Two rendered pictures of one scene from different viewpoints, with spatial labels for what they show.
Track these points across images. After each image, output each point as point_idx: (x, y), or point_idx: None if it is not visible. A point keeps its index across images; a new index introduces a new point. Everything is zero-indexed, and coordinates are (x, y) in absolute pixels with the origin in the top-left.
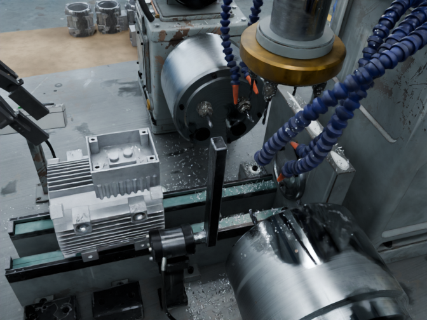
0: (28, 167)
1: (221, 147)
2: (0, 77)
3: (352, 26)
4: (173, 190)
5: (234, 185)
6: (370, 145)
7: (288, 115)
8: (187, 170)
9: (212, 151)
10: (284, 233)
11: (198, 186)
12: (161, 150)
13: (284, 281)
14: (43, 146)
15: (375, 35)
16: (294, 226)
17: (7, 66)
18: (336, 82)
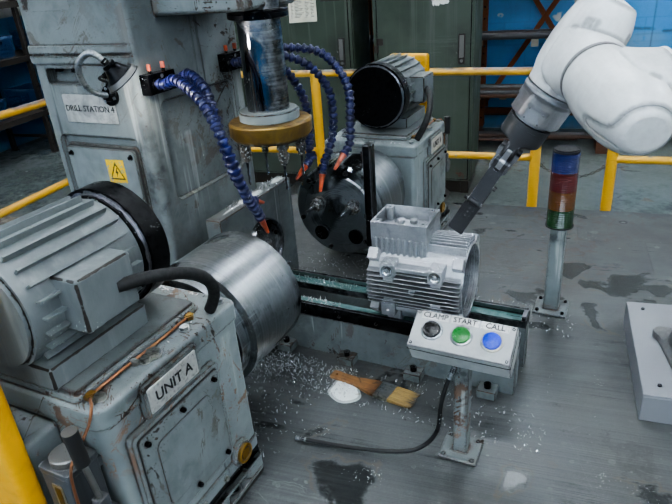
0: (476, 503)
1: (369, 142)
2: None
3: (173, 143)
4: (350, 311)
5: None
6: (235, 188)
7: (245, 215)
8: (283, 398)
9: (372, 149)
10: (360, 165)
11: (325, 305)
12: (282, 437)
13: (380, 164)
14: None
15: (287, 67)
16: (354, 163)
17: (473, 190)
18: (189, 195)
